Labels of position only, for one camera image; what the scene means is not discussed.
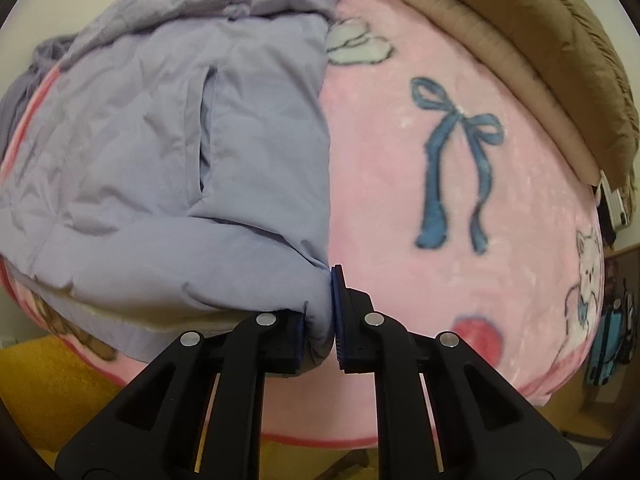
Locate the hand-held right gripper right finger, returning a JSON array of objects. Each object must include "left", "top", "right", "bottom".
[{"left": 330, "top": 264, "right": 583, "bottom": 480}]

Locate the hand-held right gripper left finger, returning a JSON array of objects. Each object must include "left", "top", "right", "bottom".
[{"left": 55, "top": 310, "right": 307, "bottom": 480}]

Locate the lilac zip-up jacket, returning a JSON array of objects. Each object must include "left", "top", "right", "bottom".
[{"left": 0, "top": 0, "right": 351, "bottom": 378}]

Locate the pink printed blanket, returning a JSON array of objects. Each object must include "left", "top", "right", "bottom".
[{"left": 0, "top": 0, "right": 608, "bottom": 448}]

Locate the blue bag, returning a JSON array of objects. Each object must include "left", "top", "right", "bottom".
[{"left": 585, "top": 295, "right": 636, "bottom": 386}]

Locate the white box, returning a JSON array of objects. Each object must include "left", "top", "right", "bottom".
[{"left": 595, "top": 170, "right": 631, "bottom": 233}]

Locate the brown puffer coat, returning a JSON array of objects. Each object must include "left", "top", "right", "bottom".
[{"left": 400, "top": 0, "right": 640, "bottom": 188}]

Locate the lavender fleece garment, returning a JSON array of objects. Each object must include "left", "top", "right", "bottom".
[{"left": 0, "top": 35, "right": 96, "bottom": 156}]

